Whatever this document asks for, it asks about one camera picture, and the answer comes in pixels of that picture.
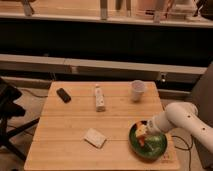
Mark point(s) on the green ceramic bowl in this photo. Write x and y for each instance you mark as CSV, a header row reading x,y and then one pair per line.
x,y
152,148

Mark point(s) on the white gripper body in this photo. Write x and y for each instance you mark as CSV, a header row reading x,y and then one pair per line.
x,y
151,128

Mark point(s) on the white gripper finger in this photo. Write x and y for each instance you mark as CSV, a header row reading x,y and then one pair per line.
x,y
141,131

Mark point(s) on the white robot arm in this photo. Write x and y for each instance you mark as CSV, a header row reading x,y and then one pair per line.
x,y
178,115

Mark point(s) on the black phone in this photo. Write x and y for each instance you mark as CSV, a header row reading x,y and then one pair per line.
x,y
63,95

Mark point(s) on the black office chair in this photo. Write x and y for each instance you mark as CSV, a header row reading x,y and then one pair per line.
x,y
9,109

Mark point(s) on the white paper cup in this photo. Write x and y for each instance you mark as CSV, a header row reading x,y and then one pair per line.
x,y
138,88

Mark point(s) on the orange red pepper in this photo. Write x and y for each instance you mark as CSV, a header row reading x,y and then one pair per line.
x,y
141,140

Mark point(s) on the white small bottle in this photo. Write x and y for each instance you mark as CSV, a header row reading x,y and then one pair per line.
x,y
99,99

